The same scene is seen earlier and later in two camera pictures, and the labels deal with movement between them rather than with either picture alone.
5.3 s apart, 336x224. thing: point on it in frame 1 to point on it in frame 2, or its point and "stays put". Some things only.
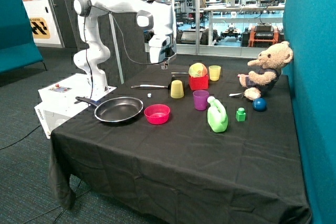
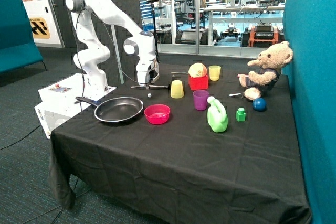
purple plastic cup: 200,97 stays put
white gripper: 161,48 to 148,72
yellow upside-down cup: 177,89 stays put
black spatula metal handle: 150,86 stays put
